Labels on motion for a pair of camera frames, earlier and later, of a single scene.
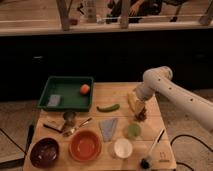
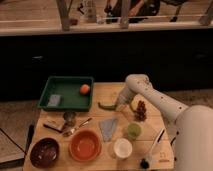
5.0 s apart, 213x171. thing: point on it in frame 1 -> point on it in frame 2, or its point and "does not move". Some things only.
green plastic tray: x=68 y=93 does not move
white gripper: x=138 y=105 -> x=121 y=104
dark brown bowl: x=44 y=152 does not move
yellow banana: x=132 y=99 does not move
